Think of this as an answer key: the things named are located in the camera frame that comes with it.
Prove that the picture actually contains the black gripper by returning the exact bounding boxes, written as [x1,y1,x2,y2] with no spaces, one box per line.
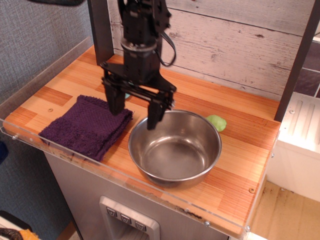
[101,46,177,130]

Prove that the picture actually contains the stainless steel bowl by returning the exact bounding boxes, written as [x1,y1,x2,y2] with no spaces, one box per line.
[128,110,222,188]

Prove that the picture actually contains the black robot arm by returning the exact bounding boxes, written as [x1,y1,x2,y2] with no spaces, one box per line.
[101,0,177,130]

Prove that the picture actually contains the purple folded towel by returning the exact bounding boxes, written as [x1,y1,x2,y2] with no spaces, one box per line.
[39,95,133,162]

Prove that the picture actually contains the green toy broccoli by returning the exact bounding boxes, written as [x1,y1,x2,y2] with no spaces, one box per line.
[206,115,227,132]

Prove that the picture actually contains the grey toy cabinet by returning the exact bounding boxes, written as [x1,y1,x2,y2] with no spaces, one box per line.
[45,153,228,240]

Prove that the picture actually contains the silver dispenser button panel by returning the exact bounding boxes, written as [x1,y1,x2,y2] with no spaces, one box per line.
[99,196,161,240]

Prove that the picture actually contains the clear acrylic edge guard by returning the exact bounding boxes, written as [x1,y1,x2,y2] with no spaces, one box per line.
[0,114,280,240]

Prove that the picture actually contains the white ribbed sink unit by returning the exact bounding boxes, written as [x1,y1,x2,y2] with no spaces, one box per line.
[266,92,320,201]

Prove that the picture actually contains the orange and black object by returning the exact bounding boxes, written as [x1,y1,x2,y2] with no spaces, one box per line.
[0,228,40,240]

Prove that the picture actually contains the black cable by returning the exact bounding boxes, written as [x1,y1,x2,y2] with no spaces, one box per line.
[153,31,177,67]

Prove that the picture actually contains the dark left vertical post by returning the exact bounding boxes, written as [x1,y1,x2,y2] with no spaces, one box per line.
[87,0,114,66]

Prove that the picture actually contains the dark vertical post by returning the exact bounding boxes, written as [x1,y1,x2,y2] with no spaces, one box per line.
[87,0,114,66]
[274,0,320,122]

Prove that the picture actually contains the dark right vertical post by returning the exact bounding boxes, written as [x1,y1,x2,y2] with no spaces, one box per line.
[274,0,320,122]

